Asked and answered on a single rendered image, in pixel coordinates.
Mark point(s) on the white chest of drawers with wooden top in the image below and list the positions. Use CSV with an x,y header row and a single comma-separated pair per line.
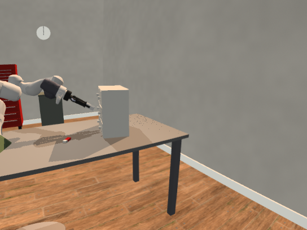
x,y
115,111

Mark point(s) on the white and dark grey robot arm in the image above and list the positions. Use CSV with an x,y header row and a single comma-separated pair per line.
x,y
12,89

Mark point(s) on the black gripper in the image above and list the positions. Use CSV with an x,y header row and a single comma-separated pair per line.
x,y
77,100

